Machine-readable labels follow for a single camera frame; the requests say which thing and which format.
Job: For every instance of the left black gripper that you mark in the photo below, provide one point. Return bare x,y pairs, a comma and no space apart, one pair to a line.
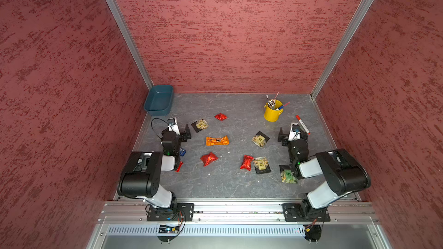
183,134

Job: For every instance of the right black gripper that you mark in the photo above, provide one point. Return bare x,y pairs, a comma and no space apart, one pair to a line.
283,137

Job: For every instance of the green-label tea bag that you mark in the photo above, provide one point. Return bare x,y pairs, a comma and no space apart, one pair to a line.
287,176

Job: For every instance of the black oolong tea bag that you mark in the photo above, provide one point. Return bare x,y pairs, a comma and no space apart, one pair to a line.
199,125
261,165

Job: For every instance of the teal plastic storage box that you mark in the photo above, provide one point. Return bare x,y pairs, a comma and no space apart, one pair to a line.
159,100

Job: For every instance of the orange tea bag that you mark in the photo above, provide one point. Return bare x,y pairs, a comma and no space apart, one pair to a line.
217,141

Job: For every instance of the black yellow-label tea bag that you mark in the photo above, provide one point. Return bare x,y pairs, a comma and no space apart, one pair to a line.
260,139

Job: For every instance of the red foil tea bag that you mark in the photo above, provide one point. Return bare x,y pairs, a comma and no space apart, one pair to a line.
179,167
208,159

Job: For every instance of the small red tea bag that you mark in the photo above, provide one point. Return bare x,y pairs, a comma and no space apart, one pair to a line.
221,117

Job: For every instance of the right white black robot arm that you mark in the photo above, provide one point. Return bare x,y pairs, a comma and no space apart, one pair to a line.
342,172

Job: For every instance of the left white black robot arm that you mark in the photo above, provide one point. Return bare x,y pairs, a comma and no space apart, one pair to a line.
140,178

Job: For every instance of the red white marker pen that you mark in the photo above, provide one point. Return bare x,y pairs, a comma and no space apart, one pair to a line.
301,123

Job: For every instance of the yellow pen holder cup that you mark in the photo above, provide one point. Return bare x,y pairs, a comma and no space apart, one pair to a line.
273,110

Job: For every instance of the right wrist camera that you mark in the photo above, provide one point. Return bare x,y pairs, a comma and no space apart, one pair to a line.
295,132

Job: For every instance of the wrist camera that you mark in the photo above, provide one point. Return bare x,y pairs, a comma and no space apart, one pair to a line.
295,132
173,124

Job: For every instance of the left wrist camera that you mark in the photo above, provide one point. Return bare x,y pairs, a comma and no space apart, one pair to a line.
173,124

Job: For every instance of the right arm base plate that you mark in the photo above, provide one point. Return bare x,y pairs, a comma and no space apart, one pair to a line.
294,212

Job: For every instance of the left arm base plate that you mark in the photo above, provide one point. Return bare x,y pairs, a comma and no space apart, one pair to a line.
181,212

